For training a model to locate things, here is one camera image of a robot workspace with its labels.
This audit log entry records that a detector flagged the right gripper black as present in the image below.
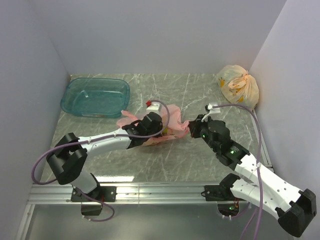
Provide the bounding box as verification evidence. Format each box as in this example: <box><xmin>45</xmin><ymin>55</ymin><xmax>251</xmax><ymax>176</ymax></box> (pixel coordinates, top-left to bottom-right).
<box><xmin>187</xmin><ymin>114</ymin><xmax>219</xmax><ymax>153</ymax></box>

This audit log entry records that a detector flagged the pink plastic bag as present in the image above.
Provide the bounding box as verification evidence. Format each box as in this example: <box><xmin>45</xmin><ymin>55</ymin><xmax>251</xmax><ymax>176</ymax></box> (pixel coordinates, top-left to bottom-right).
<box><xmin>116</xmin><ymin>104</ymin><xmax>189</xmax><ymax>147</ymax></box>

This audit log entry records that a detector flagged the yellow fruit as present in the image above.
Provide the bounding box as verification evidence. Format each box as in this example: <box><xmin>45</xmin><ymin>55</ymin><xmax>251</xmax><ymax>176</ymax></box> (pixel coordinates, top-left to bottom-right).
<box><xmin>162</xmin><ymin>127</ymin><xmax>169</xmax><ymax>136</ymax></box>

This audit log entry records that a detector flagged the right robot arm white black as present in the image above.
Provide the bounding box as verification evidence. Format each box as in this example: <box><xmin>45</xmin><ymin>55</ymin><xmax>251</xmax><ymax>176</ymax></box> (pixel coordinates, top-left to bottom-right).
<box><xmin>188</xmin><ymin>114</ymin><xmax>317</xmax><ymax>238</ymax></box>

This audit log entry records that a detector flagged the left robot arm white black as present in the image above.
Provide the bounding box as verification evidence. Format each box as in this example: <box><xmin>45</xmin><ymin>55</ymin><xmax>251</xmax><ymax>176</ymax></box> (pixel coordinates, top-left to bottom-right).
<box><xmin>46</xmin><ymin>112</ymin><xmax>163</xmax><ymax>201</ymax></box>

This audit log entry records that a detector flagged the orange knotted plastic bag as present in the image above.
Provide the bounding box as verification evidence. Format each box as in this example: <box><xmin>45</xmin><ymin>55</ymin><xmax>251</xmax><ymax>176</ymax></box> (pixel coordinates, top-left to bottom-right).
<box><xmin>215</xmin><ymin>65</ymin><xmax>260</xmax><ymax>111</ymax></box>

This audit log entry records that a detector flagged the teal transparent plastic basin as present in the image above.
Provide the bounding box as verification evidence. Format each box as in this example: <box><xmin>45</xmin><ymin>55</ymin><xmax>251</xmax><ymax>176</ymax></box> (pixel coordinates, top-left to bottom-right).
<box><xmin>60</xmin><ymin>77</ymin><xmax>131</xmax><ymax>119</ymax></box>

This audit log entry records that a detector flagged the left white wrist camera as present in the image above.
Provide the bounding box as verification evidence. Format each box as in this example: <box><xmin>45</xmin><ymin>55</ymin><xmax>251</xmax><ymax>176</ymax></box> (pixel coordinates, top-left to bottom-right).
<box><xmin>146</xmin><ymin>100</ymin><xmax>162</xmax><ymax>114</ymax></box>

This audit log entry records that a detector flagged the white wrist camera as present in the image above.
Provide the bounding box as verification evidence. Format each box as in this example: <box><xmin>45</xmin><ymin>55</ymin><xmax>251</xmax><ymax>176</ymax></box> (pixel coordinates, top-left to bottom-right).
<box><xmin>146</xmin><ymin>100</ymin><xmax>162</xmax><ymax>114</ymax></box>
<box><xmin>201</xmin><ymin>102</ymin><xmax>221</xmax><ymax>122</ymax></box>

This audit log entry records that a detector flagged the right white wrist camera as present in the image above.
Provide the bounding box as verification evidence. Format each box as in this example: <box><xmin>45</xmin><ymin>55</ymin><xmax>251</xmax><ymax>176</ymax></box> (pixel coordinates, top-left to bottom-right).
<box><xmin>201</xmin><ymin>102</ymin><xmax>221</xmax><ymax>122</ymax></box>

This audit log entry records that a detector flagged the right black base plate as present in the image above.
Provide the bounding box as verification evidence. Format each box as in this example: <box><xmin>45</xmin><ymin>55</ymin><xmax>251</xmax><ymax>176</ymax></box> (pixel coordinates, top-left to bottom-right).
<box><xmin>200</xmin><ymin>185</ymin><xmax>239</xmax><ymax>202</ymax></box>

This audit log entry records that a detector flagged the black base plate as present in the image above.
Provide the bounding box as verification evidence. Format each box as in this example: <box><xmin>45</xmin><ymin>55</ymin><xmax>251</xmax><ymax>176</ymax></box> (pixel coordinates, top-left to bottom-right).
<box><xmin>200</xmin><ymin>185</ymin><xmax>239</xmax><ymax>202</ymax></box>
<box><xmin>70</xmin><ymin>186</ymin><xmax>117</xmax><ymax>203</ymax></box>

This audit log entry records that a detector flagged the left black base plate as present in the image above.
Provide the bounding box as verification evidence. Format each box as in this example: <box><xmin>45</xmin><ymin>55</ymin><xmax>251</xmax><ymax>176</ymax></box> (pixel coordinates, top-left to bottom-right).
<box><xmin>70</xmin><ymin>186</ymin><xmax>117</xmax><ymax>203</ymax></box>

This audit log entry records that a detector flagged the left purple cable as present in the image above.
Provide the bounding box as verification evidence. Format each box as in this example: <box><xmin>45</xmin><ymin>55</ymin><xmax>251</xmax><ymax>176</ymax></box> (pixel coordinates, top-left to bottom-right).
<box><xmin>31</xmin><ymin>99</ymin><xmax>171</xmax><ymax>186</ymax></box>

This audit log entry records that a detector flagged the black box under rail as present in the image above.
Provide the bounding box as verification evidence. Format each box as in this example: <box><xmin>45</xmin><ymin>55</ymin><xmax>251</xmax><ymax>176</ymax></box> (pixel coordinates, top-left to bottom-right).
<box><xmin>80</xmin><ymin>204</ymin><xmax>103</xmax><ymax>217</ymax></box>

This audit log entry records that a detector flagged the aluminium mounting rail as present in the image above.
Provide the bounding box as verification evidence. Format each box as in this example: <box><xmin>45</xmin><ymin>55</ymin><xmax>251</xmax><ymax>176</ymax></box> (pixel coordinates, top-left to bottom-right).
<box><xmin>27</xmin><ymin>183</ymin><xmax>292</xmax><ymax>206</ymax></box>

